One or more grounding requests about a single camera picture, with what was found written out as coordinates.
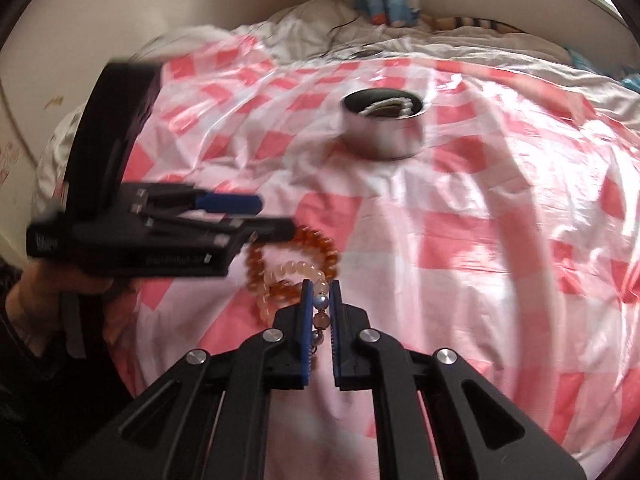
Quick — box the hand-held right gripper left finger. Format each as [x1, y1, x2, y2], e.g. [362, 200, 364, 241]
[60, 280, 315, 480]

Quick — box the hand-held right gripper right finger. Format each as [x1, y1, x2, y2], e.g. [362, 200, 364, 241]
[330, 280, 586, 480]

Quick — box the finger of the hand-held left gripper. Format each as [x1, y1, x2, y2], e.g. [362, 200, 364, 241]
[145, 215, 297, 245]
[145, 184, 264, 217]

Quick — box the amber bead bracelet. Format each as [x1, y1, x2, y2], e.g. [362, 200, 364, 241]
[243, 227, 341, 312]

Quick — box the pale bead bracelet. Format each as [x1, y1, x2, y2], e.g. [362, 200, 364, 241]
[256, 259, 335, 367]

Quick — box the round metal tin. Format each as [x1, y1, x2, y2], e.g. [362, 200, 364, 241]
[339, 87, 430, 162]

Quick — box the white pearl bracelet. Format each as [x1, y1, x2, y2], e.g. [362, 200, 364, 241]
[359, 94, 417, 119]

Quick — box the person's left forearm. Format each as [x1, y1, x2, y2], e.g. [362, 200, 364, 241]
[0, 255, 137, 480]

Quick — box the person's left hand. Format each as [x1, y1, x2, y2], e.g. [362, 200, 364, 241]
[7, 260, 143, 357]

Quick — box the red and white checkered plastic sheet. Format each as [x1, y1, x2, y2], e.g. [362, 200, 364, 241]
[112, 34, 640, 480]

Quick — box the white bed sheet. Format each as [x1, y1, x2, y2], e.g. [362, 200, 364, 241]
[34, 0, 640, 111]

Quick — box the blue plastic bag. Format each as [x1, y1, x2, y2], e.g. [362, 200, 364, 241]
[566, 46, 640, 97]

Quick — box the black cable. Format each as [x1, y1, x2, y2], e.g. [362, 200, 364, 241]
[319, 4, 383, 57]

